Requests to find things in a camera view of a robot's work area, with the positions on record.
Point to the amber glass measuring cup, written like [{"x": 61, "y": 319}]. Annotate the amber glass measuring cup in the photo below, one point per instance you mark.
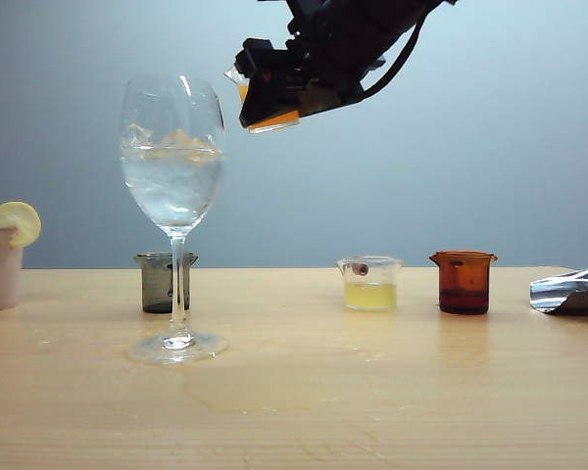
[{"x": 463, "y": 289}]

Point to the yellow lemon slice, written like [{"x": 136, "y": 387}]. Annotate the yellow lemon slice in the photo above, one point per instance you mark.
[{"x": 22, "y": 222}]

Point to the tall stemmed wine glass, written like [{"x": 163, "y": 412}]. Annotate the tall stemmed wine glass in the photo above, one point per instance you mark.
[{"x": 174, "y": 196}]

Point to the white paper cup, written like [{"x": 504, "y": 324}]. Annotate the white paper cup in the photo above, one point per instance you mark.
[{"x": 0, "y": 269}]

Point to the grey smoked glass measuring cup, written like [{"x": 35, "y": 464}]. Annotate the grey smoked glass measuring cup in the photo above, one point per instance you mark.
[{"x": 154, "y": 289}]

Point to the clear glass measuring cup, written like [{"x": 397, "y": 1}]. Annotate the clear glass measuring cup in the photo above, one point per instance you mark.
[{"x": 274, "y": 123}]

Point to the stainless steel scoop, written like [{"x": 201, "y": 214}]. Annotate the stainless steel scoop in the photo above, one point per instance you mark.
[{"x": 573, "y": 294}]

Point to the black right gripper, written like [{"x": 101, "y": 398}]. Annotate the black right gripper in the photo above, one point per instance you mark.
[{"x": 338, "y": 44}]

